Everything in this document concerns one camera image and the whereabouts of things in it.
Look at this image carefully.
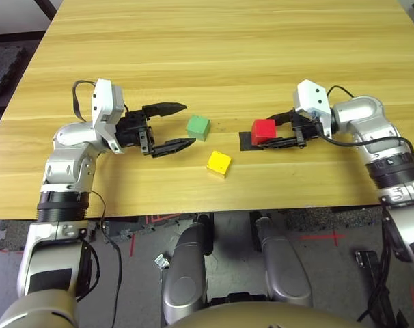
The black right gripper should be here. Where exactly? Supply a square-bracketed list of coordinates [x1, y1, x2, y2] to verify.
[260, 109, 327, 150]

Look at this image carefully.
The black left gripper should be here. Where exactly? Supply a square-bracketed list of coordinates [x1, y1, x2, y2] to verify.
[116, 101, 197, 159]

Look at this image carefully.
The red wooden block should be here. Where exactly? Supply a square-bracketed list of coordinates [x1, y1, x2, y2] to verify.
[250, 118, 277, 146]

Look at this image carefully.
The green wooden block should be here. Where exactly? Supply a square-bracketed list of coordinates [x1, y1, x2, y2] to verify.
[185, 114, 212, 142]

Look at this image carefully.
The yellow wooden block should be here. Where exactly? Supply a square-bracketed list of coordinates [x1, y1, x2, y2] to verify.
[205, 150, 233, 180]

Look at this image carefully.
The black square marker patch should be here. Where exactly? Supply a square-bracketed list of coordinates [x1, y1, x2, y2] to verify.
[238, 131, 266, 152]

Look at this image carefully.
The dark speckled foam mat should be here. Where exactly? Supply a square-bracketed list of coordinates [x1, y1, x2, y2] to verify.
[0, 46, 29, 105]
[0, 218, 150, 252]
[284, 206, 384, 233]

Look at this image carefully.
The grey robot right leg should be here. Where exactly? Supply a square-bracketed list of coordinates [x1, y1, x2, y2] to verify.
[254, 216, 314, 308]

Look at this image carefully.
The grey robot leg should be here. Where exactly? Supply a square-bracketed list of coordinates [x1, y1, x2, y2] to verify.
[161, 221, 215, 326]
[254, 216, 314, 308]

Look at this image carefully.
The black metal bar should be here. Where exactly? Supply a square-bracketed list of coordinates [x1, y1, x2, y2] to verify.
[355, 250, 379, 268]

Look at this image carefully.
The grey robot left leg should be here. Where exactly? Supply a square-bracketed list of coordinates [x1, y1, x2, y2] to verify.
[161, 221, 215, 326]

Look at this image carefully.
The beige robot torso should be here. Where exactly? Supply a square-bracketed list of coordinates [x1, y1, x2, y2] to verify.
[167, 292, 370, 328]

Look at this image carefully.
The black right camera cable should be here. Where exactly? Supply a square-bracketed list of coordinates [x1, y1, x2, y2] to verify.
[325, 85, 414, 161]

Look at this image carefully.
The black camera cable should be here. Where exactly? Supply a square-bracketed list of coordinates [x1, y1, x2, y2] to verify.
[325, 85, 414, 161]
[72, 79, 99, 123]

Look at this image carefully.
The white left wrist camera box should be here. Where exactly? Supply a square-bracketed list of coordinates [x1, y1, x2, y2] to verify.
[89, 78, 126, 155]

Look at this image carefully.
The black left camera cable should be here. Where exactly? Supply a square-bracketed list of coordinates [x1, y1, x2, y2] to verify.
[72, 79, 99, 123]

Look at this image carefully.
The thin hanging left arm cable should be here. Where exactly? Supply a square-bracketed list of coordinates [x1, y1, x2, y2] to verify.
[79, 189, 123, 328]

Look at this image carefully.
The wooden table with black frame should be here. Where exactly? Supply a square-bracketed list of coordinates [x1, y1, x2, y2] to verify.
[34, 0, 67, 21]

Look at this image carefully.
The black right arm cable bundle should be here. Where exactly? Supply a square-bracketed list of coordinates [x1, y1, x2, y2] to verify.
[357, 208, 411, 328]

